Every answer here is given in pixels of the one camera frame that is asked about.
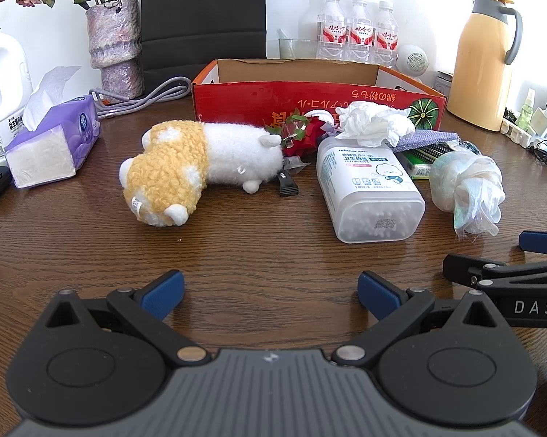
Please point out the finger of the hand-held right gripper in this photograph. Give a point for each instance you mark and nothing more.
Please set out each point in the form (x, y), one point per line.
(462, 267)
(541, 242)

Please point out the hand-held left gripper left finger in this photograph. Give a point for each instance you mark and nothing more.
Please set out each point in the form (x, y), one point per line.
(164, 293)

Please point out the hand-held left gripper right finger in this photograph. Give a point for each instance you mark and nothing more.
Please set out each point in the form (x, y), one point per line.
(378, 293)

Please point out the green spiral notebook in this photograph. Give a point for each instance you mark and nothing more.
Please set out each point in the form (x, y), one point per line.
(419, 164)

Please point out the clear cotton swab box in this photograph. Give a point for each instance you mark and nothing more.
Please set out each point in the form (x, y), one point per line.
(364, 177)

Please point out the purple knitted pouch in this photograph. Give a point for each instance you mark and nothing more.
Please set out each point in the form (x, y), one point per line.
(428, 138)

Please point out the yellow and white plush toy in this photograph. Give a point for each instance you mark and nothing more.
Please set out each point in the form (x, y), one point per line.
(187, 159)

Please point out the small black clip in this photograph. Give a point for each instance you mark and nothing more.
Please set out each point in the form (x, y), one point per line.
(288, 185)

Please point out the red artificial rose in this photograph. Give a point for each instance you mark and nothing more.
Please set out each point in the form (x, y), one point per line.
(316, 135)

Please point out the white tissue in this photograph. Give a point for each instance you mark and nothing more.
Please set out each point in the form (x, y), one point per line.
(369, 123)

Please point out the red cardboard box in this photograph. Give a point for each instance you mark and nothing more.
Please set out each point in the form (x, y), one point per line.
(255, 100)

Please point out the white power strip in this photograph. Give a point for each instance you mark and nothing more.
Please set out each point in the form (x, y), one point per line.
(519, 135)

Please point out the white charger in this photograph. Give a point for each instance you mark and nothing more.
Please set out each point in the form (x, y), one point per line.
(542, 122)

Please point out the black power adapter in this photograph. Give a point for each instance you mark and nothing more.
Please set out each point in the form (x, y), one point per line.
(510, 116)

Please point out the green spray bottle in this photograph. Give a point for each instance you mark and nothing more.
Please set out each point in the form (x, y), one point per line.
(526, 111)

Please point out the purple tissue pack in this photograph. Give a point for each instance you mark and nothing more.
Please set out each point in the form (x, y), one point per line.
(59, 145)

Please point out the small grey box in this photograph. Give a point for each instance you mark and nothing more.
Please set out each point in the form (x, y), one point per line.
(444, 83)

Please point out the yellow thermos jug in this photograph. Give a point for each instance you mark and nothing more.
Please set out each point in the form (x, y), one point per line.
(478, 63)

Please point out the white robot-shaped speaker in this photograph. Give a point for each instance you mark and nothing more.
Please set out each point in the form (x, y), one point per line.
(414, 60)

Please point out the white detergent jug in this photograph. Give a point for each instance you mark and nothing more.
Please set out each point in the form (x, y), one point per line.
(0, 114)

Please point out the clear water bottle red label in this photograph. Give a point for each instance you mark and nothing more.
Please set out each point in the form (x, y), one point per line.
(331, 27)
(359, 32)
(386, 36)

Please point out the purple textured vase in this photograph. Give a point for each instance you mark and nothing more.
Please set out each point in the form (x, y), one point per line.
(114, 45)

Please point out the clear glass cup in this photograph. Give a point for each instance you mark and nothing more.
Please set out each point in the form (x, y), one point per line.
(296, 50)

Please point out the black paper bag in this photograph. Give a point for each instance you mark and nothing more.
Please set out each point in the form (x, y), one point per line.
(200, 9)

